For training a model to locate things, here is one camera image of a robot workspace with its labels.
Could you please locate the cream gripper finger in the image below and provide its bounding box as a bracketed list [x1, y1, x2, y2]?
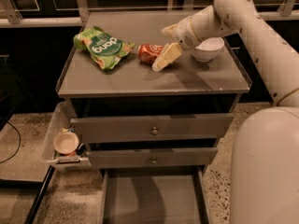
[162, 24, 177, 37]
[152, 43, 182, 72]

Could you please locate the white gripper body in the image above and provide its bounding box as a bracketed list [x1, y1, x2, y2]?
[172, 16, 201, 50]

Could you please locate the orange coke can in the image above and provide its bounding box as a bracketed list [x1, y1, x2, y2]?
[137, 44, 164, 64]

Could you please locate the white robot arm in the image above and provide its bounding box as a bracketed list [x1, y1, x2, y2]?
[162, 0, 299, 224]

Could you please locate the grey drawer cabinet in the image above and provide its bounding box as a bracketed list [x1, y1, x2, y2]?
[55, 10, 252, 175]

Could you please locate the top grey drawer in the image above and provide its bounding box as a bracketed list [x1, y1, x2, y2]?
[71, 113, 234, 143]

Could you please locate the middle grey drawer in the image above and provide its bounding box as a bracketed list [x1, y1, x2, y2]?
[88, 147, 218, 169]

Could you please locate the open bottom grey drawer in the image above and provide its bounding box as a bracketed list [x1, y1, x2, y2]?
[99, 166, 212, 224]

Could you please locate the white bowl on cabinet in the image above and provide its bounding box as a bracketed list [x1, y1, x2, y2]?
[192, 37, 224, 62]

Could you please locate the green chip bag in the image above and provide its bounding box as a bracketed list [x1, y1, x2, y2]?
[73, 26, 135, 71]

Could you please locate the small white bowl in bin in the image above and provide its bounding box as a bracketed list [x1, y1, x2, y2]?
[53, 132, 79, 155]

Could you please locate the metal railing frame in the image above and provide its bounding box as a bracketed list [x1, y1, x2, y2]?
[0, 0, 299, 30]

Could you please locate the black floor cable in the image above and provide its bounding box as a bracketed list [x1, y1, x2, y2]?
[0, 119, 22, 165]

